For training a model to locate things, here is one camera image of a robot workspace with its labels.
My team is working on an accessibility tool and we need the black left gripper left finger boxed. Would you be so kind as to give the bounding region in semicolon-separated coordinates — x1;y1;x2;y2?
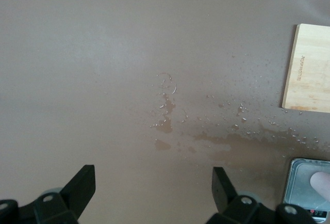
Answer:
0;164;96;224

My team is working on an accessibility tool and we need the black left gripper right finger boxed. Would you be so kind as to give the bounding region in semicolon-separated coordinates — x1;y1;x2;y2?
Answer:
208;166;320;224

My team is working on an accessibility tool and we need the pink plastic cup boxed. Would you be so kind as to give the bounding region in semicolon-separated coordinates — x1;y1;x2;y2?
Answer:
310;171;330;206

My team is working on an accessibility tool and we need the grey digital kitchen scale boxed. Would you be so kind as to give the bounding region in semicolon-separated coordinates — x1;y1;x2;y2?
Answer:
282;158;330;224

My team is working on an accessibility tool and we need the wooden cutting board metal handle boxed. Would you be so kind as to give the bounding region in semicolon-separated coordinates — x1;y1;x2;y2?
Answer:
281;23;330;113

